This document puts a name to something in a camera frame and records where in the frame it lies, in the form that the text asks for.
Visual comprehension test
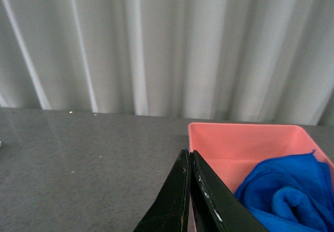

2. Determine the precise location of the pink plastic bin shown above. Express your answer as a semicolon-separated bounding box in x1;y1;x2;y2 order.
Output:
188;123;333;197

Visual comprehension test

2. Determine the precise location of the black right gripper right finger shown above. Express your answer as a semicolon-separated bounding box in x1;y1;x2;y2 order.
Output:
190;151;268;231

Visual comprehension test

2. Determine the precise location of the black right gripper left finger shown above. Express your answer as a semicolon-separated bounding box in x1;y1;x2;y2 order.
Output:
134;149;192;232

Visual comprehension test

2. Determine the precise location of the blue microfiber cloth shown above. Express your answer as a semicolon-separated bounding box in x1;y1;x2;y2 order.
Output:
235;153;333;231

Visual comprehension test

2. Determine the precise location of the white pleated curtain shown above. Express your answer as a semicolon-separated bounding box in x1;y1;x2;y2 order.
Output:
1;0;333;125

